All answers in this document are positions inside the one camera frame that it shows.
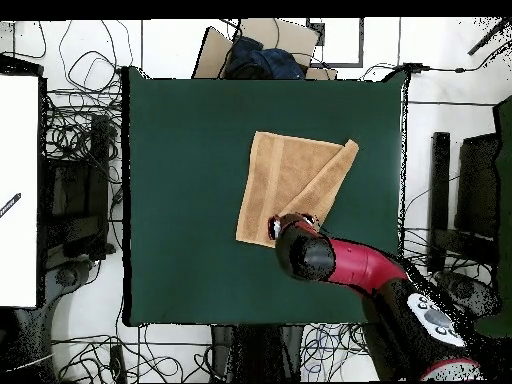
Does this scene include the black chair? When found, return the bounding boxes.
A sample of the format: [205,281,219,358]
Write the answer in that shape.
[41,114,118,261]
[426,131,501,274]

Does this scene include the white desk top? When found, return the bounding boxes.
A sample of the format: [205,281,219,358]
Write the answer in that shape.
[0,74,40,308]

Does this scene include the black tripod leg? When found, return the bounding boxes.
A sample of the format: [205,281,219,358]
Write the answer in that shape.
[466,17,512,56]

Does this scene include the grey office chair base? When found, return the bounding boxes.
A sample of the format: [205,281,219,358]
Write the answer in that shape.
[434,270,502,321]
[43,257,101,317]

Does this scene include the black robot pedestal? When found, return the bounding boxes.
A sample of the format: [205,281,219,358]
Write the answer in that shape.
[210,324,305,383]

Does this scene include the black strip with white marks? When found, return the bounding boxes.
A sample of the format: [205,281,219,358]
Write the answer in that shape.
[0,192,22,219]

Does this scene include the brown cardboard box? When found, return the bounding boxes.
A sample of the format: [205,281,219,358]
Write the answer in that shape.
[191,17,339,81]

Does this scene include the black cable tangle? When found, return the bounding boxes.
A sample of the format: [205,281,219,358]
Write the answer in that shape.
[43,19,125,185]
[51,333,213,383]

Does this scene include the tan terry towel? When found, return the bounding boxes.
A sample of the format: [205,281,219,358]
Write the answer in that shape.
[234,130,360,248]

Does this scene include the dark blue garment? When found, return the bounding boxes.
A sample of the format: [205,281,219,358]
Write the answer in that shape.
[222,35,306,80]

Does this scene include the green cloth over furniture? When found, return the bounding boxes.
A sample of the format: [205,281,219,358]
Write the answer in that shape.
[473,94,512,338]

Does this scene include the black power strip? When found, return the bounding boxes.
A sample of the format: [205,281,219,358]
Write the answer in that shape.
[108,344,128,384]

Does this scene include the dark green table cloth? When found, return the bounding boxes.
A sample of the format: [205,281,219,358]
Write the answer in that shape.
[121,65,410,328]

